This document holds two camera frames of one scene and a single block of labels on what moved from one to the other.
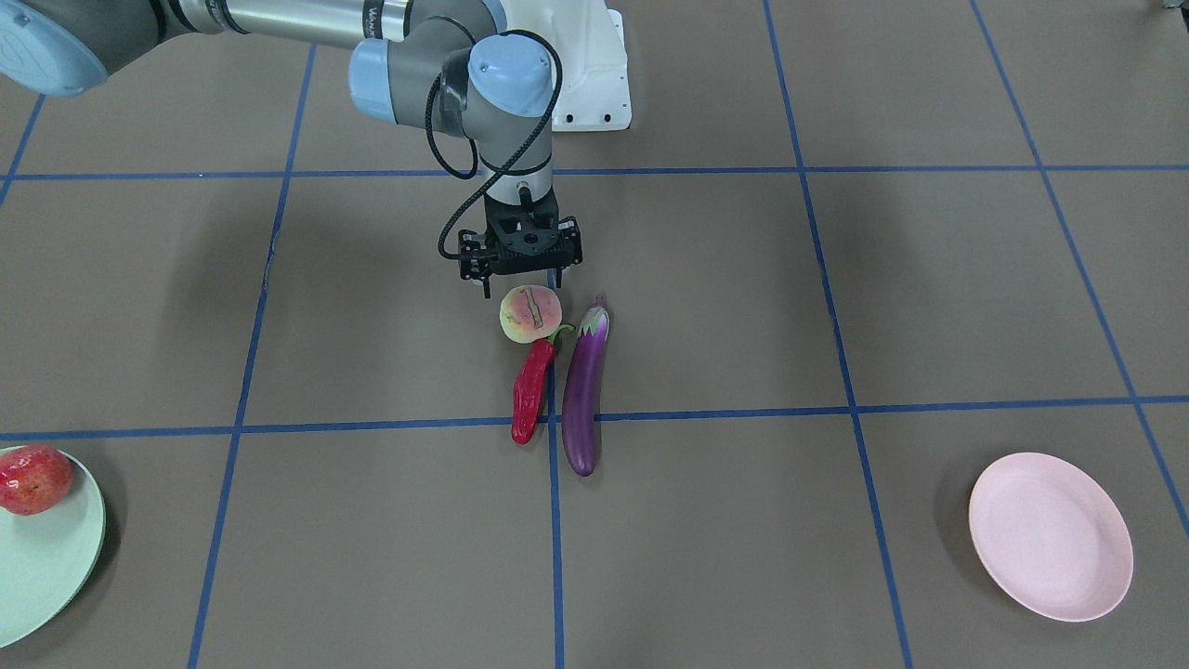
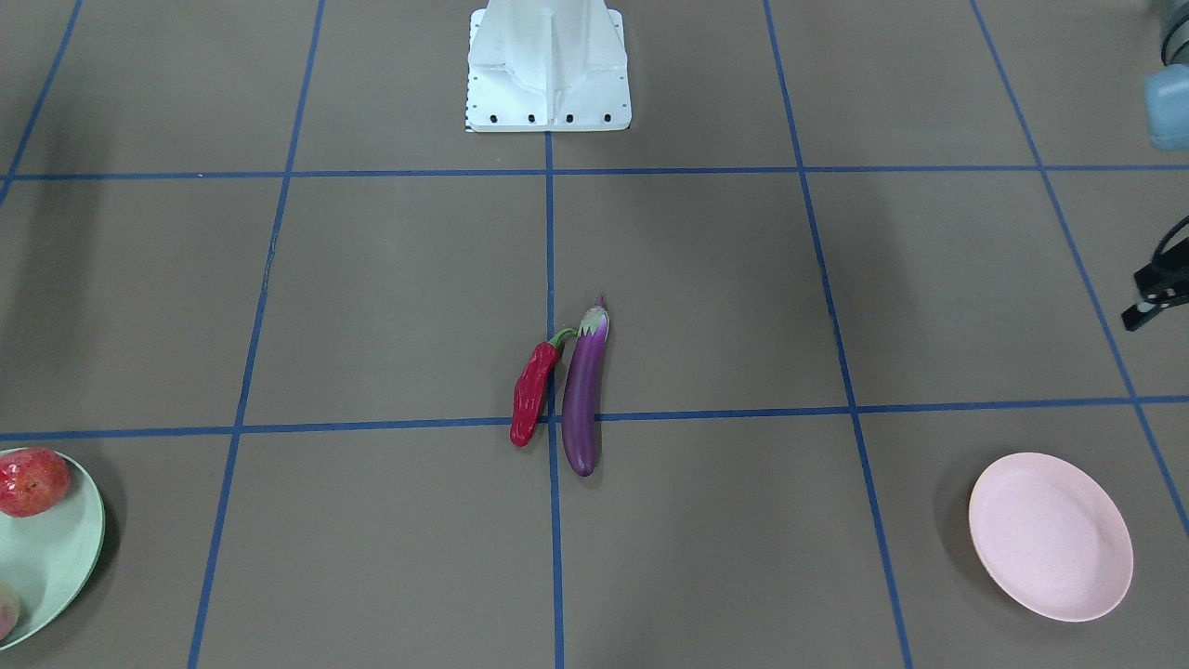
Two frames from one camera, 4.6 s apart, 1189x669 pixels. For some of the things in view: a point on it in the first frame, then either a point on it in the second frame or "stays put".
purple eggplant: x=582 y=412 stays put
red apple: x=33 y=478 stays put
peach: x=529 y=313 → x=10 y=609
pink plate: x=1052 y=535 stays put
